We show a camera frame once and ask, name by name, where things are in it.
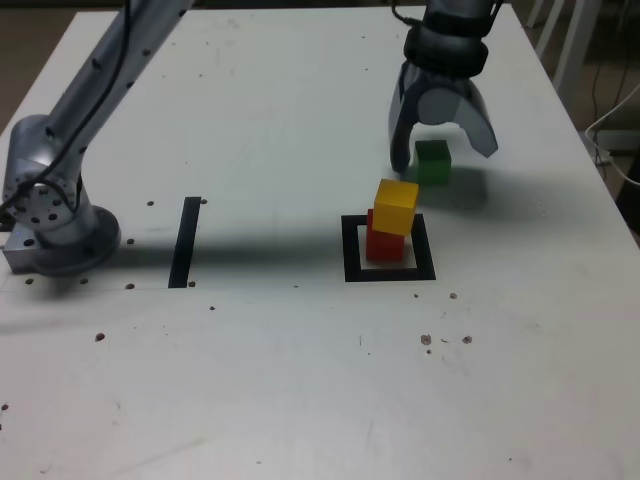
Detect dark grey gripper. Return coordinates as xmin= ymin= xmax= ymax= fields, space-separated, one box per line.
xmin=387 ymin=60 xmax=500 ymax=174

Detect green cube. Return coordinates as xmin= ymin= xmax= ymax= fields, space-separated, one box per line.
xmin=412 ymin=139 xmax=453 ymax=188

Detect yellow cube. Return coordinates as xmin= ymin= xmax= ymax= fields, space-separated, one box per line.
xmin=372 ymin=178 xmax=421 ymax=238

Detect red cube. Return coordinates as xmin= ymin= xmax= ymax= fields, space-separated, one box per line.
xmin=365 ymin=208 xmax=407 ymax=263

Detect black tape square outline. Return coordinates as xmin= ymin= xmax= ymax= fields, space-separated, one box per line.
xmin=340 ymin=213 xmax=438 ymax=284

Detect black tape strip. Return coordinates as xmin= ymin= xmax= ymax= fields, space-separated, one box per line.
xmin=167 ymin=196 xmax=203 ymax=290

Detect white cable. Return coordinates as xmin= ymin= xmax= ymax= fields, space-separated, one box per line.
xmin=583 ymin=82 xmax=640 ymax=187

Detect thin black hanging cable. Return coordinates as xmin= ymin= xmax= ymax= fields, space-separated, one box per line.
xmin=591 ymin=57 xmax=632 ymax=119

